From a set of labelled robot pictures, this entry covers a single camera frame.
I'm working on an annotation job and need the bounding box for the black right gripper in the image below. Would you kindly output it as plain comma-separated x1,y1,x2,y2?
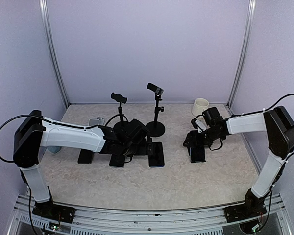
183,127,221,147

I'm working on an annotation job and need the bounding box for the blue phone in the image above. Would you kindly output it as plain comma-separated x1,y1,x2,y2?
148,142,165,168

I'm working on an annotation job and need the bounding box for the black front stand with pole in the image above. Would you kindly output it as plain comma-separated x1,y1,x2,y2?
146,83,165,137

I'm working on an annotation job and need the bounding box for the black phone with silver back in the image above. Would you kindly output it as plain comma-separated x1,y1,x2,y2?
109,154,125,168

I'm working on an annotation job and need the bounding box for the black round stand base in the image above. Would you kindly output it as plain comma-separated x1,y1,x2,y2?
111,92,129,136

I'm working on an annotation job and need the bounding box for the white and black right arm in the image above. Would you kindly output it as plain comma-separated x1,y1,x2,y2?
183,94,294,217

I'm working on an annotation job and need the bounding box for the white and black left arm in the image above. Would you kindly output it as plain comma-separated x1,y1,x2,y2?
10,110,153,218

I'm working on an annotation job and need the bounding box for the white folding phone stand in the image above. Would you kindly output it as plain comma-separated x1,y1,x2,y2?
88,117,105,126

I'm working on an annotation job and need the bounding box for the white ceramic mug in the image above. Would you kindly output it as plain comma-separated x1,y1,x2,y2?
191,98,209,116

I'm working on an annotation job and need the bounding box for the light blue plastic cup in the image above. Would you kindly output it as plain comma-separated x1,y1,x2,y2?
47,146,61,154

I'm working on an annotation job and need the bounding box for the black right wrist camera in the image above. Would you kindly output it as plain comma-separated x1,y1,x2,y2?
191,118,201,129

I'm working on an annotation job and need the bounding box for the right aluminium frame post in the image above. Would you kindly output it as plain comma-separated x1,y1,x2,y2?
227,0,257,108

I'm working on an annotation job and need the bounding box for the aluminium frame post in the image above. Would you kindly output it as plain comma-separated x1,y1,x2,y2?
39,0,70,109
227,0,257,108

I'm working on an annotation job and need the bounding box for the aluminium front rail base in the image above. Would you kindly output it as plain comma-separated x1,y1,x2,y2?
6,193,292,235

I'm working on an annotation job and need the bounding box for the left aluminium frame post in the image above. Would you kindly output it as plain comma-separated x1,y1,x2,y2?
39,0,70,109

